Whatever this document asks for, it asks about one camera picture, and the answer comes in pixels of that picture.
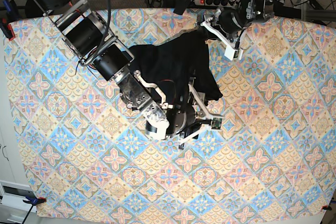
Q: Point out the patterned tablecloth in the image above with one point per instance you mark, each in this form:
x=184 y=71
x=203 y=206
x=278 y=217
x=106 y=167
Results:
x=273 y=158

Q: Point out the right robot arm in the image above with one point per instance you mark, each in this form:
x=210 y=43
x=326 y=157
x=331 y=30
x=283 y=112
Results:
x=90 y=38

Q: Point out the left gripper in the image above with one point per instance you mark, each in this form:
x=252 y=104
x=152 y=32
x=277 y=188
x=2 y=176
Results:
x=224 y=25

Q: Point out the white cabinet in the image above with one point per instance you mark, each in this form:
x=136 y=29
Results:
x=11 y=167

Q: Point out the blue clamp lower left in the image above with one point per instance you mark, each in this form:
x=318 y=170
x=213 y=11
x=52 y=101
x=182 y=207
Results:
x=33 y=202

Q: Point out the orange clamp lower right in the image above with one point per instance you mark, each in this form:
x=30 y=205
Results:
x=327 y=208

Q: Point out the blue clamp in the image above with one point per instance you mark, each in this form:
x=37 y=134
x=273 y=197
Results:
x=11 y=13
x=33 y=202

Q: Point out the blue clamp upper left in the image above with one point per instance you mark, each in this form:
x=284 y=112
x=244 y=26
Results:
x=11 y=13

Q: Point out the black T-shirt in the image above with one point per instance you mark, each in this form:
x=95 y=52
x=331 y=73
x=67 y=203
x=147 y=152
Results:
x=172 y=64

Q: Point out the white power strip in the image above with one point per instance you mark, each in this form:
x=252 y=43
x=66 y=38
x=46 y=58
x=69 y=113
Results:
x=215 y=3

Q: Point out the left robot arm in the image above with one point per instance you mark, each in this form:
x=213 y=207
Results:
x=252 y=11

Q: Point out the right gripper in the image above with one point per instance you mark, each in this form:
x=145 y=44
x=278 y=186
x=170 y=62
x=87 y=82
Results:
x=188 y=123

